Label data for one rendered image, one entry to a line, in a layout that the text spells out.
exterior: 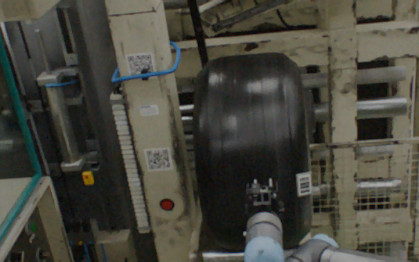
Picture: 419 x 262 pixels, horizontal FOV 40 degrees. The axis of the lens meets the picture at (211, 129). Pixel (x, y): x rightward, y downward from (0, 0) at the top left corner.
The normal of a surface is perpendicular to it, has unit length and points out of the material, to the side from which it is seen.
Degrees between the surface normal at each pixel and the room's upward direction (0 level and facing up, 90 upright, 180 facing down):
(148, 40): 90
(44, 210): 90
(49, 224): 90
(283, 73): 22
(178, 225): 90
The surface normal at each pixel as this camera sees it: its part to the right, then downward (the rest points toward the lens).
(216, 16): -0.07, 0.46
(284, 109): 0.13, -0.38
